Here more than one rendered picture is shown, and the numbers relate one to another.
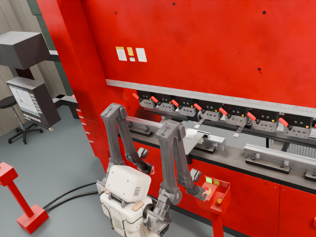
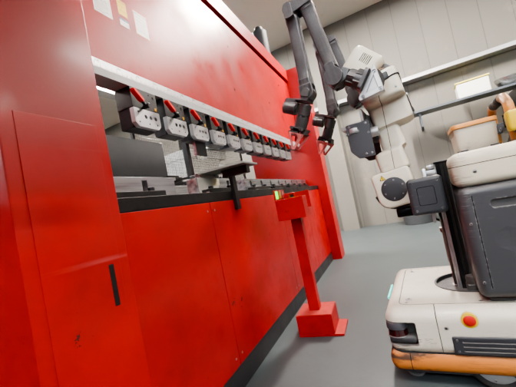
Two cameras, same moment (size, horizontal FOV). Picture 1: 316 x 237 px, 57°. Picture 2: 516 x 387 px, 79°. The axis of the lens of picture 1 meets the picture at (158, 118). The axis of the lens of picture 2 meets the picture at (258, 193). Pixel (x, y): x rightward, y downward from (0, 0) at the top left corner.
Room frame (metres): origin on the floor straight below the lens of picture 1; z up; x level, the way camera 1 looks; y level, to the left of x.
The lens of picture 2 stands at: (2.27, 1.40, 0.77)
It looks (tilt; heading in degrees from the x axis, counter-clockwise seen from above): 2 degrees up; 250
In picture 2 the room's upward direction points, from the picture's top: 11 degrees counter-clockwise
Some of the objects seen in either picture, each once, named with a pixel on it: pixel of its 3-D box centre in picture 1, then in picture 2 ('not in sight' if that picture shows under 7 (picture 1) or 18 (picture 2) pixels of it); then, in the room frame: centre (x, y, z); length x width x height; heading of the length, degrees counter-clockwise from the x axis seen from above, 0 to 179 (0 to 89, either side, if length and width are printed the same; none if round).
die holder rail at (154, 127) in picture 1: (145, 125); (130, 190); (2.32, 0.13, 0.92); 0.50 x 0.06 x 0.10; 48
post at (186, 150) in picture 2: not in sight; (194, 193); (1.84, -1.50, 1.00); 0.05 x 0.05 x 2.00; 48
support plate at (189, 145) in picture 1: (185, 141); (228, 168); (1.84, -0.17, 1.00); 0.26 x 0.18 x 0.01; 138
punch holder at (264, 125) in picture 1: (265, 117); (241, 140); (1.56, -0.70, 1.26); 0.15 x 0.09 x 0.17; 48
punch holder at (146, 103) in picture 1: (147, 97); (138, 112); (2.23, 0.04, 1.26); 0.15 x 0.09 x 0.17; 48
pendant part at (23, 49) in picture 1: (34, 84); not in sight; (2.43, 0.98, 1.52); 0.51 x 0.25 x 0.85; 44
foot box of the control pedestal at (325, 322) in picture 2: not in sight; (322, 318); (1.44, -0.24, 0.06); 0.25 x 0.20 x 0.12; 140
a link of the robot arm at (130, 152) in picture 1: (125, 135); (299, 53); (1.52, 0.22, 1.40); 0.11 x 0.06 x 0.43; 42
